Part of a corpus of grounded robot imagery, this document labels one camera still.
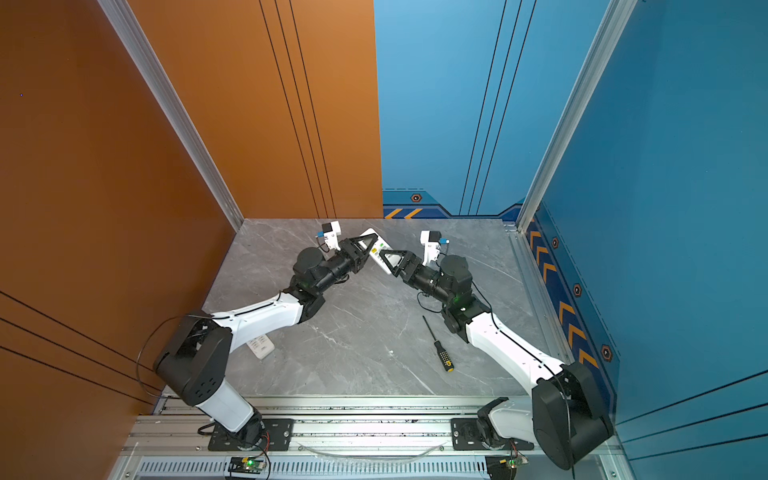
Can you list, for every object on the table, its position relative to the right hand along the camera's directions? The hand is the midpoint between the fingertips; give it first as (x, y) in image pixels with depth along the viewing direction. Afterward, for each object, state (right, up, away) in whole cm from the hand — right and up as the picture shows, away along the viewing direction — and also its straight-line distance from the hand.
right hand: (383, 260), depth 73 cm
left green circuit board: (-33, -49, -2) cm, 59 cm away
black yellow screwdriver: (+17, -27, +12) cm, 34 cm away
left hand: (-1, +6, +3) cm, 7 cm away
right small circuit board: (+32, -47, -3) cm, 57 cm away
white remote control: (-2, +3, +3) cm, 4 cm away
